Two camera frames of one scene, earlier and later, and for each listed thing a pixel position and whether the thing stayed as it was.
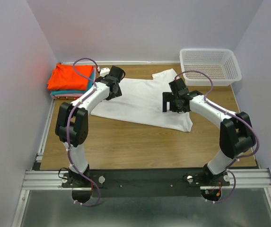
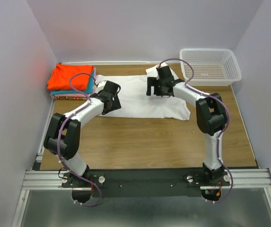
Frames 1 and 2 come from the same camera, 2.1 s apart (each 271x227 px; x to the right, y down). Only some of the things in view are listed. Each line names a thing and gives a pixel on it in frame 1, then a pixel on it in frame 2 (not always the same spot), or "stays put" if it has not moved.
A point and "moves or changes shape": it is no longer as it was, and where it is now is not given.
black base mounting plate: [143, 182] stays put
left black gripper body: [118, 94] -> [115, 106]
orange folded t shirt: [63, 77] stays put
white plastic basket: [222, 64] stays put
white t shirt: [142, 100] moves or changes shape
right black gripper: [167, 97] -> [152, 81]
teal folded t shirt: [91, 81] stays put
